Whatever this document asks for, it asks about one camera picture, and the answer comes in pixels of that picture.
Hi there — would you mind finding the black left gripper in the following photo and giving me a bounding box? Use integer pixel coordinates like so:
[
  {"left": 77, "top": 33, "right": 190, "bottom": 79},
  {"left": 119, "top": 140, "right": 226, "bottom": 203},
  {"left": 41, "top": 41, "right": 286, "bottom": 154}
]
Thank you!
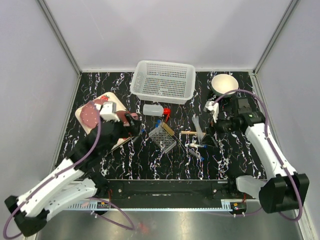
[{"left": 100, "top": 113, "right": 142, "bottom": 156}]

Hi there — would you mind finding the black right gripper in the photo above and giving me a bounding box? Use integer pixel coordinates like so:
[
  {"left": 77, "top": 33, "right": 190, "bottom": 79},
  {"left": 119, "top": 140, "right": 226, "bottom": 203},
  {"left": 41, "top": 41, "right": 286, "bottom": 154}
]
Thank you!
[{"left": 199, "top": 111, "right": 240, "bottom": 148}]

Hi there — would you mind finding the blue cap test tube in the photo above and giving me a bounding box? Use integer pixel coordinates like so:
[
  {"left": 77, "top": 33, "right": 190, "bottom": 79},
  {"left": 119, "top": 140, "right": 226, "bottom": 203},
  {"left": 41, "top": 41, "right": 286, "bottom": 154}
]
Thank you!
[
  {"left": 155, "top": 119, "right": 162, "bottom": 128},
  {"left": 132, "top": 129, "right": 145, "bottom": 143},
  {"left": 187, "top": 148, "right": 204, "bottom": 161},
  {"left": 188, "top": 143, "right": 207, "bottom": 148}
]

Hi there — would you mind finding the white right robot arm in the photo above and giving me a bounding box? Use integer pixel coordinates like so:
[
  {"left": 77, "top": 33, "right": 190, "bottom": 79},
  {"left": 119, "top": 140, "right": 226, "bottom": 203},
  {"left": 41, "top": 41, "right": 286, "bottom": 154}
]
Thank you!
[{"left": 204, "top": 98, "right": 310, "bottom": 214}]

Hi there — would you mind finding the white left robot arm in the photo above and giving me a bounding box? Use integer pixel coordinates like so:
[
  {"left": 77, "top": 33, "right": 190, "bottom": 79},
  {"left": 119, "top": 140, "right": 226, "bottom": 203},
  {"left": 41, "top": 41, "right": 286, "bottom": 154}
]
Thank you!
[{"left": 4, "top": 113, "right": 141, "bottom": 237}]

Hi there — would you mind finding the clear plastic pipettes bundle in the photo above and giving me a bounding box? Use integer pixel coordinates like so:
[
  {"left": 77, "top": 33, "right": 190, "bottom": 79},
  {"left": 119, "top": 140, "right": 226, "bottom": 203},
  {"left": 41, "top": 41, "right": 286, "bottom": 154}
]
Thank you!
[{"left": 192, "top": 114, "right": 206, "bottom": 145}]

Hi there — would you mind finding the translucent pink mug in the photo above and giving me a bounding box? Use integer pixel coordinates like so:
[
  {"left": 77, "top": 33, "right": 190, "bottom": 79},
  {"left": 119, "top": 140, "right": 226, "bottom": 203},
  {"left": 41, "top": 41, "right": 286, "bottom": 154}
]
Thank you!
[{"left": 116, "top": 110, "right": 138, "bottom": 126}]

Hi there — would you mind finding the wooden stick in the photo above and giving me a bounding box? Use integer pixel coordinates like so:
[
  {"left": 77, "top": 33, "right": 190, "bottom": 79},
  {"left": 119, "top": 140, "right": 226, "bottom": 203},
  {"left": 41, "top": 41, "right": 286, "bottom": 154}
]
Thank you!
[{"left": 180, "top": 131, "right": 197, "bottom": 135}]

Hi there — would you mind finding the pink polka dot plate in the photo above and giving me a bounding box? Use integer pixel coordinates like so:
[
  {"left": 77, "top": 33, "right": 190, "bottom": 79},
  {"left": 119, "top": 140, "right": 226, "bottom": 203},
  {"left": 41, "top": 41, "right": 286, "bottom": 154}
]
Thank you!
[{"left": 79, "top": 101, "right": 98, "bottom": 129}]

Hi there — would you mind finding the clear acrylic tube rack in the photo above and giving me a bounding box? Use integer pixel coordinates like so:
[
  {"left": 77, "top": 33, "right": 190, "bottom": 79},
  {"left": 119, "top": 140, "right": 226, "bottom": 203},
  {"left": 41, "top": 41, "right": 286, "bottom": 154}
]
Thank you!
[{"left": 148, "top": 124, "right": 177, "bottom": 154}]

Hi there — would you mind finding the brown bristle tube brush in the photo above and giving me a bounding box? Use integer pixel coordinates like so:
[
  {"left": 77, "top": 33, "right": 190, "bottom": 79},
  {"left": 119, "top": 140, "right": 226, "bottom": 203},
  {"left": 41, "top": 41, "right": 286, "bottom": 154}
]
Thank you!
[{"left": 161, "top": 122, "right": 187, "bottom": 151}]

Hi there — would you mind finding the white wash bottle red cap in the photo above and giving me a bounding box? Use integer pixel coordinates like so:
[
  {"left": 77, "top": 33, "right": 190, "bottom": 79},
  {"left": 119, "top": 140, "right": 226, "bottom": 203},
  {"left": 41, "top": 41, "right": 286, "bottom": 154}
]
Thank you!
[{"left": 142, "top": 104, "right": 171, "bottom": 117}]

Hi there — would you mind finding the cream and green bowl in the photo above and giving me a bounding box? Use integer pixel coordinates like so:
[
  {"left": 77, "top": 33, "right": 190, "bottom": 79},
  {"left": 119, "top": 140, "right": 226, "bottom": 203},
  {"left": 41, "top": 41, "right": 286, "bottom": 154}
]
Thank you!
[{"left": 211, "top": 74, "right": 239, "bottom": 97}]

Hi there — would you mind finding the white perforated plastic basket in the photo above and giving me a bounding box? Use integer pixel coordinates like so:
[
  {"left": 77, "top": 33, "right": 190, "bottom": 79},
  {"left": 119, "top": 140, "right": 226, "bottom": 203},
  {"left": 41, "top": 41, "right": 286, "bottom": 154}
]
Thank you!
[{"left": 130, "top": 60, "right": 196, "bottom": 105}]

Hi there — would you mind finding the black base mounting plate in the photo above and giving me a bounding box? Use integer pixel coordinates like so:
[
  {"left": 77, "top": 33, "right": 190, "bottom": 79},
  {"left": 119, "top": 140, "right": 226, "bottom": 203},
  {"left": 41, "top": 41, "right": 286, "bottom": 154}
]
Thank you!
[{"left": 95, "top": 179, "right": 251, "bottom": 209}]

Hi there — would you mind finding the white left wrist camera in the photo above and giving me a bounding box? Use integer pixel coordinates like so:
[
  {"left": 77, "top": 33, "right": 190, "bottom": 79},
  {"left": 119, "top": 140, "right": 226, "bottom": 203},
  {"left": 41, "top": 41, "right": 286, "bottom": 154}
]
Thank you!
[{"left": 94, "top": 101, "right": 120, "bottom": 123}]

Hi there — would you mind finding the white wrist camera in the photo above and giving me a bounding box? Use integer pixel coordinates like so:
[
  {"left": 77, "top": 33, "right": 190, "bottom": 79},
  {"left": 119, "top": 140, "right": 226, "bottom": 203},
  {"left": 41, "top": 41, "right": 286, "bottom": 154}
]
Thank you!
[
  {"left": 94, "top": 101, "right": 120, "bottom": 123},
  {"left": 203, "top": 101, "right": 219, "bottom": 123}
]

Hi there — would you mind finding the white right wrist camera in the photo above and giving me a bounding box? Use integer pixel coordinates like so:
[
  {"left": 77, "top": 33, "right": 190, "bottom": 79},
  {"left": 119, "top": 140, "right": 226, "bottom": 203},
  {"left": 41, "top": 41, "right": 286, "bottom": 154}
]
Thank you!
[{"left": 203, "top": 101, "right": 219, "bottom": 123}]

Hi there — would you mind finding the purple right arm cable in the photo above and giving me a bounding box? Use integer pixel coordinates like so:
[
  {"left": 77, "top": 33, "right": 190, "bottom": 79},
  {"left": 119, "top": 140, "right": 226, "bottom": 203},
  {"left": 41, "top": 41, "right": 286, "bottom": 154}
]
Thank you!
[{"left": 213, "top": 89, "right": 304, "bottom": 222}]

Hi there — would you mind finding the slotted cable duct rail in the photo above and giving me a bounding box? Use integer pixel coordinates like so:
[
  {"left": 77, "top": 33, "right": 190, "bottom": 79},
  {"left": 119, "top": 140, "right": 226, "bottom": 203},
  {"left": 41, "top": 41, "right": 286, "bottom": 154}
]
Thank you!
[{"left": 67, "top": 200, "right": 110, "bottom": 211}]

